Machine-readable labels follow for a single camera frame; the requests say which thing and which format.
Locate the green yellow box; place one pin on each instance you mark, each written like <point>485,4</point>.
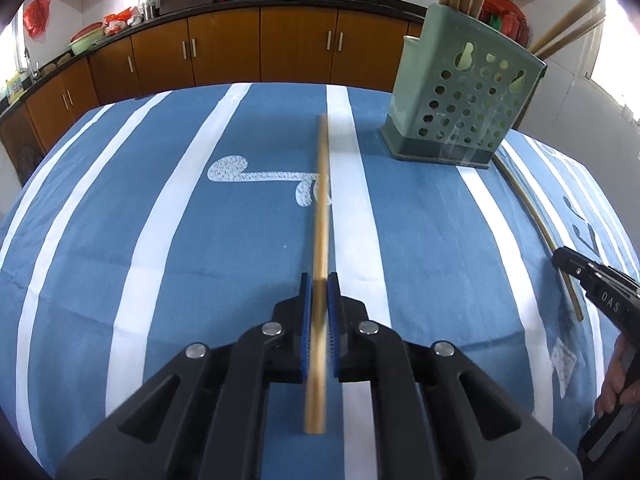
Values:
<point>496,22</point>

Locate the clear white dish rack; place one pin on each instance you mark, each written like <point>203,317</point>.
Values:
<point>150,2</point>

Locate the colourful sponge pack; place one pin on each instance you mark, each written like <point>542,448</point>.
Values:
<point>14,90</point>

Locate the blue white striped tablecloth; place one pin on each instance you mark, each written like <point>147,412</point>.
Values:
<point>200,285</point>

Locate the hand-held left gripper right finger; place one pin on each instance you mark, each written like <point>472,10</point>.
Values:
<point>334,340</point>

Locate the green perforated utensil holder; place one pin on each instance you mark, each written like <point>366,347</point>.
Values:
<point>407,90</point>

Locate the metal sink faucet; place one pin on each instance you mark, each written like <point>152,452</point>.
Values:
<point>32,62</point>

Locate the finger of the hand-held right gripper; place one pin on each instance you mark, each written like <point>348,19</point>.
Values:
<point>612,305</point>
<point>570,262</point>

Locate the wooden base cabinet row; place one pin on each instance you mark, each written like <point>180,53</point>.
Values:
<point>55,105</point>
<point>295,45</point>

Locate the black kitchen countertop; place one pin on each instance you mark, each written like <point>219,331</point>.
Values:
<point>280,2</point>

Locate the person's right hand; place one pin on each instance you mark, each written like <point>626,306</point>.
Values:
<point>617,380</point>

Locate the bright kitchen window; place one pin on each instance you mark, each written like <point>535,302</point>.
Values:
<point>617,60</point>
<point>10,55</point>

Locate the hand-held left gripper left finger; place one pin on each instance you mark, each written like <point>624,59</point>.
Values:
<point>305,340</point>

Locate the red white bags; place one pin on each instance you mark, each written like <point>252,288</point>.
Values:
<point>120,20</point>

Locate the red hanging plastic bag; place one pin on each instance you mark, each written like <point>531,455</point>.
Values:
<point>37,15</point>

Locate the green plastic basin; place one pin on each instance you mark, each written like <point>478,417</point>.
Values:
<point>87,42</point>

